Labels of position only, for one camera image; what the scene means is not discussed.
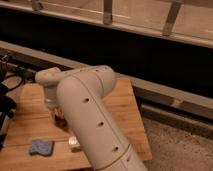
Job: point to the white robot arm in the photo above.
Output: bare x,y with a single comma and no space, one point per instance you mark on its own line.
77,94

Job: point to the blue cloth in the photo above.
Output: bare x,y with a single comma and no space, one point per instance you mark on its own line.
41,147

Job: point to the black tripod stand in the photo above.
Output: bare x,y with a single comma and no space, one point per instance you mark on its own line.
7,110

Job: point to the dark red pepper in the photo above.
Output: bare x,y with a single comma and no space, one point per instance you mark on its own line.
60,121

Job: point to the wooden board table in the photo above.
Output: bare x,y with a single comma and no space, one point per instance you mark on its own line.
32,121

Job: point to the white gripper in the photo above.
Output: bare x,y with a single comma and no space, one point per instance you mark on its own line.
50,98

